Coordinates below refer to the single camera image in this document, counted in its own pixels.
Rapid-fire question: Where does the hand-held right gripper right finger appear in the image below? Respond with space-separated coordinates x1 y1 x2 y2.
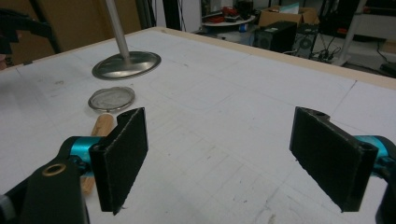
289 105 390 213

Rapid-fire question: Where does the open cardboard box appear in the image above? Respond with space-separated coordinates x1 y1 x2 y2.
257 5 320 28

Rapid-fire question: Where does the large brown cardboard box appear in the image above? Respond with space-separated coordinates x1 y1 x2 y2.
0 0 143 67

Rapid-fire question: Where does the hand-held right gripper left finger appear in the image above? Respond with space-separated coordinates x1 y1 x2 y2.
69 106 149 216

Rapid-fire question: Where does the metal strainer with wooden handle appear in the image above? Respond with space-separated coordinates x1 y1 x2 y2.
79 86 136 196

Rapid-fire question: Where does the metal stand with round base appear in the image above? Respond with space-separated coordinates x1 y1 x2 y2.
91 0 163 81

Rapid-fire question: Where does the black computer tower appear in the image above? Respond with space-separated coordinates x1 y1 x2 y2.
253 21 299 54

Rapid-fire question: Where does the red tool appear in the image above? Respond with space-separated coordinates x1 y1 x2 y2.
205 6 239 24

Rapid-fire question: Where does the bundle of black cables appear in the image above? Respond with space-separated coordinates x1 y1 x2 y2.
311 36 344 63

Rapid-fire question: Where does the grey computer case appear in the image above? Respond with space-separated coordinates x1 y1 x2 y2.
292 22 320 59

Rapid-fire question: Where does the round white table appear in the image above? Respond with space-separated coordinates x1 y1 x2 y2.
201 15 257 28

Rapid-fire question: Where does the black upright column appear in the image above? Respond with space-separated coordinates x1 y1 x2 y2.
162 0 182 32

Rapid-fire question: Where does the white desk frame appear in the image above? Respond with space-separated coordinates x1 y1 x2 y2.
332 0 396 67

